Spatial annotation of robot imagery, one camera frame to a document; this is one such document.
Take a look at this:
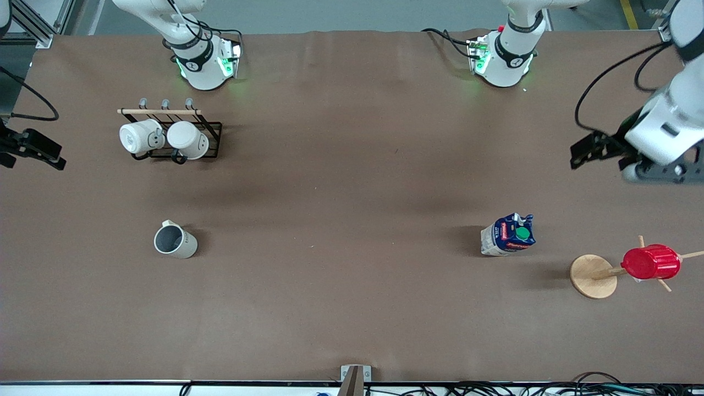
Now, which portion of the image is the black base cable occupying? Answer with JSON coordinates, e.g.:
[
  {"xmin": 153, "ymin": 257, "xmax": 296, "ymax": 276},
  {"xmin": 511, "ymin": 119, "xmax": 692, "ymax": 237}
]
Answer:
[
  {"xmin": 422, "ymin": 27, "xmax": 480, "ymax": 59},
  {"xmin": 165, "ymin": 0, "xmax": 245, "ymax": 56}
]

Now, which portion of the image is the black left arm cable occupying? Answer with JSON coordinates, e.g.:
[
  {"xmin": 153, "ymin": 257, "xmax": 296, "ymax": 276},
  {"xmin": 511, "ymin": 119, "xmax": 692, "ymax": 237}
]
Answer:
[{"xmin": 575, "ymin": 42, "xmax": 674, "ymax": 134}]

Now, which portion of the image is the red ribbed cup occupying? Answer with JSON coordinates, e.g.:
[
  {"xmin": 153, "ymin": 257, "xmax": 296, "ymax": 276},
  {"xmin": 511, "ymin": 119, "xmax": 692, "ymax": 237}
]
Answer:
[{"xmin": 621, "ymin": 244, "xmax": 681, "ymax": 281}]

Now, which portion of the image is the blue milk carton green cap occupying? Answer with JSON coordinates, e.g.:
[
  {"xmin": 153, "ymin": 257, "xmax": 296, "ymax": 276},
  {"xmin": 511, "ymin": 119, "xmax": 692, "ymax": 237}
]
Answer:
[{"xmin": 480, "ymin": 213, "xmax": 536, "ymax": 257}]

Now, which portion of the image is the right base connector box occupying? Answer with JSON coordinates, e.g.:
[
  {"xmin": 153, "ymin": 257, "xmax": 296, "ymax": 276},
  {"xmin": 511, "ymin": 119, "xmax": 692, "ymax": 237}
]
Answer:
[{"xmin": 218, "ymin": 40, "xmax": 243, "ymax": 79}]

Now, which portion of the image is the left base connector box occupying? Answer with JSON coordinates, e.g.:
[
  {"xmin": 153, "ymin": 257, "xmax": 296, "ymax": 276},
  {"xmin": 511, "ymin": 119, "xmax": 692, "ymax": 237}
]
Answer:
[{"xmin": 467, "ymin": 37, "xmax": 491, "ymax": 75}]

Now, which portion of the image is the aluminium frame profile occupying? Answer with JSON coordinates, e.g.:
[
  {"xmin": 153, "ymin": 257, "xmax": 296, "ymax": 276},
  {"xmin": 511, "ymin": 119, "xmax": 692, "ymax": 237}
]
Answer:
[
  {"xmin": 10, "ymin": 0, "xmax": 70, "ymax": 49},
  {"xmin": 643, "ymin": 0, "xmax": 678, "ymax": 43}
]

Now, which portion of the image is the black left base cable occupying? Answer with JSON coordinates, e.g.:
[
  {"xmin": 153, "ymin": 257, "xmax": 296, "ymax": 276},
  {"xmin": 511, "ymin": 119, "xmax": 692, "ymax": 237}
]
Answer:
[{"xmin": 422, "ymin": 27, "xmax": 480, "ymax": 59}]

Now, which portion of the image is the wooden mug tree stand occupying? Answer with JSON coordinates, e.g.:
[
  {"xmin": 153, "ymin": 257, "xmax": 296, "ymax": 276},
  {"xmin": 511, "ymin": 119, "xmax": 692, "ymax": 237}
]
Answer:
[{"xmin": 570, "ymin": 235, "xmax": 704, "ymax": 300}]

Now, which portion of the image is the black wire mug rack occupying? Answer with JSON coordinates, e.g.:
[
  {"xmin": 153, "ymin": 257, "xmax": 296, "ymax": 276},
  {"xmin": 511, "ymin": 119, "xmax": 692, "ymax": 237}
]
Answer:
[{"xmin": 117, "ymin": 98, "xmax": 223, "ymax": 165}]

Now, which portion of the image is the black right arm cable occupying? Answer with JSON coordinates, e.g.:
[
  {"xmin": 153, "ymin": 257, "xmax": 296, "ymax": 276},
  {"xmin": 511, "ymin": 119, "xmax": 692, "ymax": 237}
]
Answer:
[{"xmin": 0, "ymin": 66, "xmax": 59, "ymax": 122}]

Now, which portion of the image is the black right base cable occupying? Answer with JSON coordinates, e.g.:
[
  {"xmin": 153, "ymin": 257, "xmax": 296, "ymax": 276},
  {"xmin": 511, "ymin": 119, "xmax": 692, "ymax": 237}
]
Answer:
[{"xmin": 165, "ymin": 0, "xmax": 245, "ymax": 56}]

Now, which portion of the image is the plain white mug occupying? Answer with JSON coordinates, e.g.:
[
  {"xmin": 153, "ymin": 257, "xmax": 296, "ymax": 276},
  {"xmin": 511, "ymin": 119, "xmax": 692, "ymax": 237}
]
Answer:
[{"xmin": 167, "ymin": 121, "xmax": 210, "ymax": 161}]

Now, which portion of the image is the black cable bundle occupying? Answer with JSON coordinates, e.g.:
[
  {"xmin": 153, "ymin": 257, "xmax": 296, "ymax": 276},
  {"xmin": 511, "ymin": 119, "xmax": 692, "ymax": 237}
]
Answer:
[{"xmin": 363, "ymin": 372, "xmax": 704, "ymax": 396}]

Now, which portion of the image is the white mug grey inside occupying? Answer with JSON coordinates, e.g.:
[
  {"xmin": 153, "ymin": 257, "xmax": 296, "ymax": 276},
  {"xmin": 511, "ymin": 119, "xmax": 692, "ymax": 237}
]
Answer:
[{"xmin": 153, "ymin": 220, "xmax": 198, "ymax": 259}]

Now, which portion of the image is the base connector box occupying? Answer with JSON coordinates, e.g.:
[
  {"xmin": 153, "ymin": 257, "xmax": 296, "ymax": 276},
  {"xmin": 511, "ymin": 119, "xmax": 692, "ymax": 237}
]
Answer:
[
  {"xmin": 467, "ymin": 37, "xmax": 491, "ymax": 75},
  {"xmin": 218, "ymin": 40, "xmax": 243, "ymax": 79}
]

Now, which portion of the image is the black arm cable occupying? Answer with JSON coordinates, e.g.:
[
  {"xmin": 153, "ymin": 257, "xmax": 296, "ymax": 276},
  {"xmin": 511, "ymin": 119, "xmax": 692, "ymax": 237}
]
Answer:
[
  {"xmin": 0, "ymin": 66, "xmax": 59, "ymax": 122},
  {"xmin": 575, "ymin": 42, "xmax": 674, "ymax": 134}
]

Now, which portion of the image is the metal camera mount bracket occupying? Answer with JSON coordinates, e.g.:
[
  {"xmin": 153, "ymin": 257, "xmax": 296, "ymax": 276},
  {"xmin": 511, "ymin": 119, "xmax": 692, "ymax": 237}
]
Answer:
[{"xmin": 337, "ymin": 365, "xmax": 372, "ymax": 396}]

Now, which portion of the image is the white mug with round print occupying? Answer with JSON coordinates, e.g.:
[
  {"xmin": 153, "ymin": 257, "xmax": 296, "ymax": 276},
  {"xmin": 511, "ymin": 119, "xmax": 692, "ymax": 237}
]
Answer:
[{"xmin": 119, "ymin": 119, "xmax": 166, "ymax": 156}]

